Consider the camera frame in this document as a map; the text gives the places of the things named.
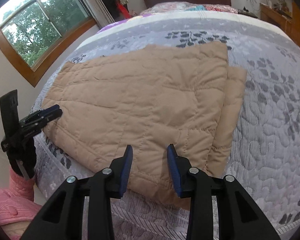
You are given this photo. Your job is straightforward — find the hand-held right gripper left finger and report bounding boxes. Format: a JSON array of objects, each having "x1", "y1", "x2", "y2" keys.
[{"x1": 20, "y1": 144, "x2": 134, "y2": 240}]

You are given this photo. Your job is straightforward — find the beige quilted coat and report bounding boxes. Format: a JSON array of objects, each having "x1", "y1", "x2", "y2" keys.
[{"x1": 41, "y1": 41, "x2": 248, "y2": 210}]

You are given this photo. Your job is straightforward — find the wooden desk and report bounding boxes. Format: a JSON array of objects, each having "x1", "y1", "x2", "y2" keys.
[{"x1": 260, "y1": 2, "x2": 293, "y2": 30}]

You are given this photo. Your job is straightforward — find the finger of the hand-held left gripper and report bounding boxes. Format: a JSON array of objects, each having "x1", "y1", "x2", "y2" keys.
[
  {"x1": 40, "y1": 104, "x2": 63, "y2": 118},
  {"x1": 19, "y1": 113, "x2": 62, "y2": 138}
]

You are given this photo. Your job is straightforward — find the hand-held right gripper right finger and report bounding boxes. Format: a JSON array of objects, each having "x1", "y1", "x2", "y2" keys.
[{"x1": 166, "y1": 144, "x2": 282, "y2": 240}]

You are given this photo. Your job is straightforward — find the red cloth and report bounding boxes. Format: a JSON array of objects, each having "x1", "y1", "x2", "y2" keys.
[{"x1": 116, "y1": 1, "x2": 129, "y2": 19}]

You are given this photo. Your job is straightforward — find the plain beige curtain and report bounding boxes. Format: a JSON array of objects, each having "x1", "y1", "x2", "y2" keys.
[{"x1": 77, "y1": 0, "x2": 115, "y2": 29}]

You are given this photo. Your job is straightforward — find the large wooden-framed window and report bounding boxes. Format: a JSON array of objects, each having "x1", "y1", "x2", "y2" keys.
[{"x1": 0, "y1": 0, "x2": 98, "y2": 88}]

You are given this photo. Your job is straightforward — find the bed with grey quilt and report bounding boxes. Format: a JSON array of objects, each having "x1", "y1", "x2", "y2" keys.
[{"x1": 31, "y1": 10, "x2": 300, "y2": 240}]

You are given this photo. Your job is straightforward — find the dark nightstand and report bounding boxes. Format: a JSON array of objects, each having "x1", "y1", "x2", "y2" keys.
[{"x1": 237, "y1": 6, "x2": 259, "y2": 18}]

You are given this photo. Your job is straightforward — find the purple printed sheet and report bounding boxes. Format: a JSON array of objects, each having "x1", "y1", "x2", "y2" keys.
[{"x1": 97, "y1": 14, "x2": 160, "y2": 34}]

